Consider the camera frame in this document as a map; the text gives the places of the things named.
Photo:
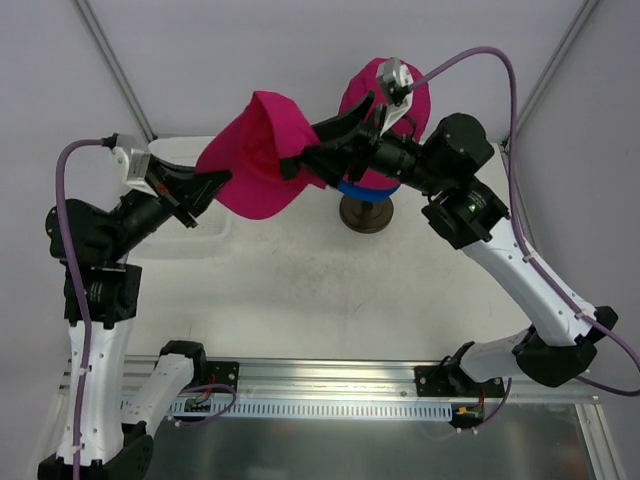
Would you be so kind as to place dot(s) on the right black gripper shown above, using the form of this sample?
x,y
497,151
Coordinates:
x,y
363,147

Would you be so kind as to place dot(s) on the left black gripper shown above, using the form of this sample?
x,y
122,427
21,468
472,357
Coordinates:
x,y
176,201

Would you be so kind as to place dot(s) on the blue cap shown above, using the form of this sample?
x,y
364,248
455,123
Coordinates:
x,y
365,194

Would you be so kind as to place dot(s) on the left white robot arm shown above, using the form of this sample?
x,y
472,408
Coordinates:
x,y
104,437

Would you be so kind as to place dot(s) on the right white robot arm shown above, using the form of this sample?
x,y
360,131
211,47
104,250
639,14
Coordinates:
x,y
560,343

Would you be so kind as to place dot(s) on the white plastic basket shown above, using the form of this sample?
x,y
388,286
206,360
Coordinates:
x,y
172,240

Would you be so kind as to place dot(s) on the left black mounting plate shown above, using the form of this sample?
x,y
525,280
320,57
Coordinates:
x,y
222,374

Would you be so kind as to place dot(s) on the black mounting plate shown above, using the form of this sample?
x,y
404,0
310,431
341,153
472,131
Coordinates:
x,y
222,374
430,382

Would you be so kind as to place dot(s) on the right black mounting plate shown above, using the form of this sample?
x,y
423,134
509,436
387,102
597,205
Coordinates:
x,y
430,382

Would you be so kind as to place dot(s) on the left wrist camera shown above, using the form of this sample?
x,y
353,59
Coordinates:
x,y
131,165

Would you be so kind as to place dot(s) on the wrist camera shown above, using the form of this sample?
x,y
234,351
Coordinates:
x,y
394,79
131,165

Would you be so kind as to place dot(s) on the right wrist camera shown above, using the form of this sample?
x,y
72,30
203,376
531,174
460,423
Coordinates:
x,y
394,79

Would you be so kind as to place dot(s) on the aluminium rail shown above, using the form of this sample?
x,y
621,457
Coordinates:
x,y
338,380

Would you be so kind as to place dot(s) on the white slotted cable duct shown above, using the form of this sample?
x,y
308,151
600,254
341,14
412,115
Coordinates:
x,y
314,409

